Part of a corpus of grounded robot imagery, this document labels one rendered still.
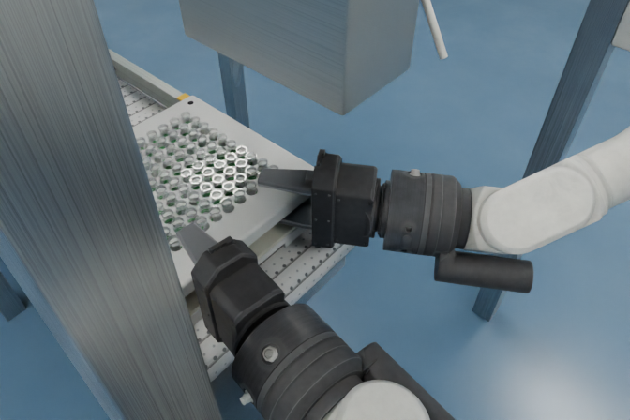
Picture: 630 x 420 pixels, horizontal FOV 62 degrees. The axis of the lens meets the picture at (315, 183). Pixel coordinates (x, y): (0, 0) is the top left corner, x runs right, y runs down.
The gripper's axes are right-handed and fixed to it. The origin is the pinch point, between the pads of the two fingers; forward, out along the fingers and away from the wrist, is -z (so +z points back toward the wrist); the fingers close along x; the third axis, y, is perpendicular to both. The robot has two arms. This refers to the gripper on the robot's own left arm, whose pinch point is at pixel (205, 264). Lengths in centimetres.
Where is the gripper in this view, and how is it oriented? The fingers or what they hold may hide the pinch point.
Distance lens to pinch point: 52.9
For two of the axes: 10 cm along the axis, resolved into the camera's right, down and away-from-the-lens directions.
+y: 7.6, -4.5, 4.7
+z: 6.5, 5.3, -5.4
